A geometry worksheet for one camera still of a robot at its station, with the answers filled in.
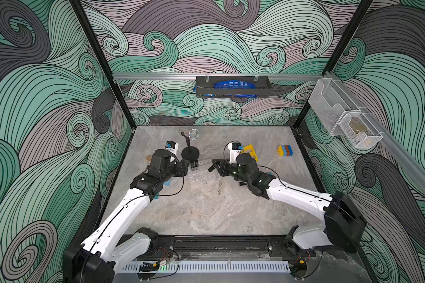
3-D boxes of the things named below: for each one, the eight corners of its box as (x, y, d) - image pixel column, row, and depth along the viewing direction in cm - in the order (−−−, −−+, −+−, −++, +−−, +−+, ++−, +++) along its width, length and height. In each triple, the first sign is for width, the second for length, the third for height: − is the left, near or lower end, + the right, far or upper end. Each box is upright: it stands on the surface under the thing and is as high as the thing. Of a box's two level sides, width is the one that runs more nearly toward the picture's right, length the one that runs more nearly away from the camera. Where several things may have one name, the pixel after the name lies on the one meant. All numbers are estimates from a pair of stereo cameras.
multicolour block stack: (278, 155, 107) (279, 153, 105) (275, 147, 111) (276, 145, 110) (292, 155, 107) (294, 153, 105) (289, 147, 111) (290, 145, 110)
